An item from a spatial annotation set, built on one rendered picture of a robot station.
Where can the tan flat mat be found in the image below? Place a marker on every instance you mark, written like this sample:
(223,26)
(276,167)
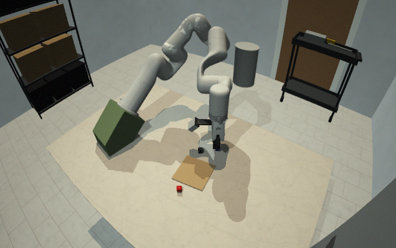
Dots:
(194,172)

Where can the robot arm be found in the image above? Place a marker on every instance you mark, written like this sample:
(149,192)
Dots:
(157,66)

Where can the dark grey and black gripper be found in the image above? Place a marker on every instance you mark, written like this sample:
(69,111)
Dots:
(217,128)

